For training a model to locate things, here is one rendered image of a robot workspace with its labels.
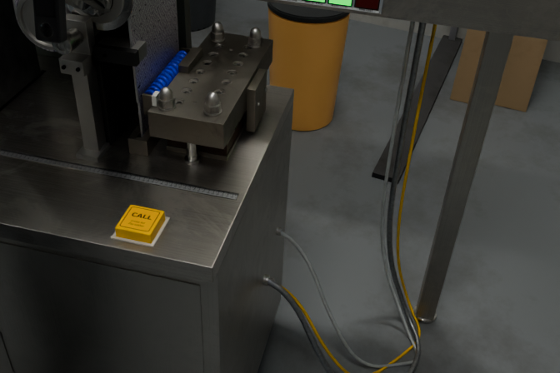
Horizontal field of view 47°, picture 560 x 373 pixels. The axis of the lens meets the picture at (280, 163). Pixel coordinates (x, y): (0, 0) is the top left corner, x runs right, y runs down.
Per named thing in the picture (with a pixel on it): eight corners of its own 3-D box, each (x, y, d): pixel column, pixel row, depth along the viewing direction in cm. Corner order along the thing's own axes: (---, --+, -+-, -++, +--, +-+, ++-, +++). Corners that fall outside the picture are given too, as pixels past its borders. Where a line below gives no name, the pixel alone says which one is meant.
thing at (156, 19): (136, 102, 133) (127, 19, 122) (177, 53, 151) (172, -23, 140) (138, 102, 132) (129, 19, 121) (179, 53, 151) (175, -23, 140)
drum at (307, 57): (350, 106, 331) (363, -6, 295) (322, 143, 303) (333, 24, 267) (283, 88, 344) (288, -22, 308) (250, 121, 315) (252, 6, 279)
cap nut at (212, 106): (201, 114, 128) (200, 95, 125) (207, 105, 131) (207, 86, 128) (218, 117, 127) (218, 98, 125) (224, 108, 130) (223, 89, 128)
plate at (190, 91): (149, 136, 132) (147, 111, 128) (212, 52, 163) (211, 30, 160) (223, 149, 129) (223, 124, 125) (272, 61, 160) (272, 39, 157)
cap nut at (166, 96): (154, 109, 129) (152, 90, 126) (162, 100, 132) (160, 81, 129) (172, 112, 128) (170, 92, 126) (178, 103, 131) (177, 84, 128)
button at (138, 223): (115, 237, 117) (114, 227, 116) (131, 213, 123) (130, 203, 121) (151, 244, 116) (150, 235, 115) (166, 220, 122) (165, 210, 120)
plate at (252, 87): (246, 131, 146) (247, 88, 139) (257, 108, 153) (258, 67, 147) (257, 132, 145) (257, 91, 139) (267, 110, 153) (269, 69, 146)
